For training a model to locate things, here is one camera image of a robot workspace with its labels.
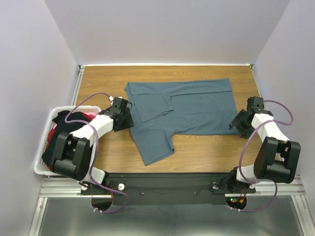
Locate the blue-grey t-shirt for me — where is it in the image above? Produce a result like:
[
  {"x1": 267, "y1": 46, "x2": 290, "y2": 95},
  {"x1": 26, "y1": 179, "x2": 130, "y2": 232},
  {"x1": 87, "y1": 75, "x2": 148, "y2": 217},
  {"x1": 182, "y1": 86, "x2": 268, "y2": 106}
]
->
[{"x1": 125, "y1": 78, "x2": 240, "y2": 166}]

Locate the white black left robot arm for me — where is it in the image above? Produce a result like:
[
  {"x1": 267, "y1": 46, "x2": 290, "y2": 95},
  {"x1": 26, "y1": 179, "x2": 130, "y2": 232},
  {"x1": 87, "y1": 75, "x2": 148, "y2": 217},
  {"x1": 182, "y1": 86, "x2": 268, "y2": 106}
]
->
[{"x1": 48, "y1": 108, "x2": 133, "y2": 194}]

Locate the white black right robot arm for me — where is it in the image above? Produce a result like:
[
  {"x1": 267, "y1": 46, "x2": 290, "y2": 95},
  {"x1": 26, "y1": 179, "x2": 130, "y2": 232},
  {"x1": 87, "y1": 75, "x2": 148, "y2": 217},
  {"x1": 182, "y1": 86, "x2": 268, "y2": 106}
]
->
[{"x1": 226, "y1": 108, "x2": 301, "y2": 192}]

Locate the black t-shirt in basket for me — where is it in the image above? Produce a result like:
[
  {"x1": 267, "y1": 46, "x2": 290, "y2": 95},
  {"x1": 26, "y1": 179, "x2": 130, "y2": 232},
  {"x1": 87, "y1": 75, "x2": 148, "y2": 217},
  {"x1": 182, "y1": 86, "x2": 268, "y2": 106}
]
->
[{"x1": 42, "y1": 117, "x2": 88, "y2": 161}]

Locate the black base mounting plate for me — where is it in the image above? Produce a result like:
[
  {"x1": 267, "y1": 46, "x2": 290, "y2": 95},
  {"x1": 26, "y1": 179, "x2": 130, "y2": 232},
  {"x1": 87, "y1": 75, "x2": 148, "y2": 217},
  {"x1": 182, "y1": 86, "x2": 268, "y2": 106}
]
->
[{"x1": 81, "y1": 173, "x2": 255, "y2": 209}]

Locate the red t-shirt in basket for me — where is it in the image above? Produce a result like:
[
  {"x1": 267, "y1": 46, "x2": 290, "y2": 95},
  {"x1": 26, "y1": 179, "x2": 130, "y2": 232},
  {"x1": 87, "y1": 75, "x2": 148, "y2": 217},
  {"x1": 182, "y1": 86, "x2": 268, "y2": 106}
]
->
[{"x1": 43, "y1": 129, "x2": 57, "y2": 170}]

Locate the white plastic laundry basket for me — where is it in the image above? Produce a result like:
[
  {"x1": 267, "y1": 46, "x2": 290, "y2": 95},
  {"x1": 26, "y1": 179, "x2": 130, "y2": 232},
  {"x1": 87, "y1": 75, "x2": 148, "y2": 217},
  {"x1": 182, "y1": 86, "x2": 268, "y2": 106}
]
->
[{"x1": 33, "y1": 105, "x2": 102, "y2": 176}]

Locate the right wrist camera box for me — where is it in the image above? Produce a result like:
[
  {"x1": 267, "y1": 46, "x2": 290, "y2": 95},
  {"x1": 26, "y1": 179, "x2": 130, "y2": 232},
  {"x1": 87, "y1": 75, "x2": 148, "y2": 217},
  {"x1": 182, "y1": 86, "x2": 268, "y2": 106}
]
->
[{"x1": 247, "y1": 96, "x2": 265, "y2": 114}]

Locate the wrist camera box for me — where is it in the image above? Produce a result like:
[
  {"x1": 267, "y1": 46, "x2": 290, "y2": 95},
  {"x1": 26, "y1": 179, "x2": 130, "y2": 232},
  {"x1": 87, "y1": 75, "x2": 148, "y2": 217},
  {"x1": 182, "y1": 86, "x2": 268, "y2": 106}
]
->
[
  {"x1": 110, "y1": 97, "x2": 128, "y2": 114},
  {"x1": 247, "y1": 96, "x2": 265, "y2": 114}
]

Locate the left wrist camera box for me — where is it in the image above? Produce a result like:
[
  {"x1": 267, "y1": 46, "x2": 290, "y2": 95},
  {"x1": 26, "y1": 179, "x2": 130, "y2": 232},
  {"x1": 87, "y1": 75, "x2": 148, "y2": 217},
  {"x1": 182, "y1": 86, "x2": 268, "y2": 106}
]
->
[{"x1": 110, "y1": 97, "x2": 128, "y2": 114}]

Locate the aluminium left side rail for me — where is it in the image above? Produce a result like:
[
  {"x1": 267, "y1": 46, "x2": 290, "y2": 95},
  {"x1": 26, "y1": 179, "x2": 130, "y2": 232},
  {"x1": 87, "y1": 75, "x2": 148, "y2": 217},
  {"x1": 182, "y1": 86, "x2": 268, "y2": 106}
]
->
[{"x1": 70, "y1": 65, "x2": 85, "y2": 106}]

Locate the aluminium front frame rail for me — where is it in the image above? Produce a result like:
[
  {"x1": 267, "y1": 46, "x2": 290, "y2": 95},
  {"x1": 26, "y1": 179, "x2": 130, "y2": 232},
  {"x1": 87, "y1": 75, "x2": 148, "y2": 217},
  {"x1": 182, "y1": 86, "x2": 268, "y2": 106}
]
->
[{"x1": 38, "y1": 176, "x2": 306, "y2": 198}]

